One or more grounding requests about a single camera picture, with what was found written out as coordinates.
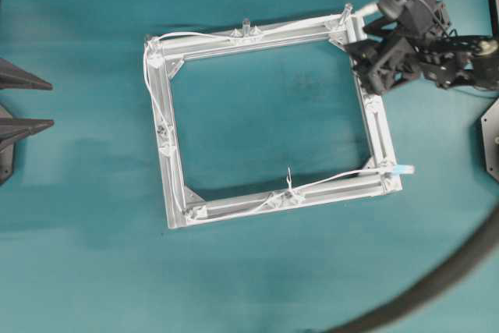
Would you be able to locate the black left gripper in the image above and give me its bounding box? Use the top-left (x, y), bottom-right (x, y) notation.
top-left (0, 58), bottom-right (54, 185)

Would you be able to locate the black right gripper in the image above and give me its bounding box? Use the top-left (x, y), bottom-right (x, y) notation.
top-left (345, 16), bottom-right (437, 95)

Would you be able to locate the white cable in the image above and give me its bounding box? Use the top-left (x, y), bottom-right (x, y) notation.
top-left (143, 2), bottom-right (415, 219)

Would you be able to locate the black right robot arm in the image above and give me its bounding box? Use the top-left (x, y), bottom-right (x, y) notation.
top-left (345, 11), bottom-right (498, 95)

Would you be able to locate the silver metal pin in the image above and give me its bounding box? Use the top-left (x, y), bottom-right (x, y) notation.
top-left (242, 18), bottom-right (251, 37)
top-left (339, 3), bottom-right (353, 25)

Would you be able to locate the black thin camera cable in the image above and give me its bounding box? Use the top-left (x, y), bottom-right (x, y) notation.
top-left (405, 0), bottom-right (459, 44)

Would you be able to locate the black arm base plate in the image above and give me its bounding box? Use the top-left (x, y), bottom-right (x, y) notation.
top-left (480, 99), bottom-right (499, 182)

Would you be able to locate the aluminium extrusion frame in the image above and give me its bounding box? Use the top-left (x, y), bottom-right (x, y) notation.
top-left (143, 8), bottom-right (402, 229)

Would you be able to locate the black corrugated hose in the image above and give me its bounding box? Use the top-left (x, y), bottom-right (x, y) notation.
top-left (323, 204), bottom-right (499, 333)

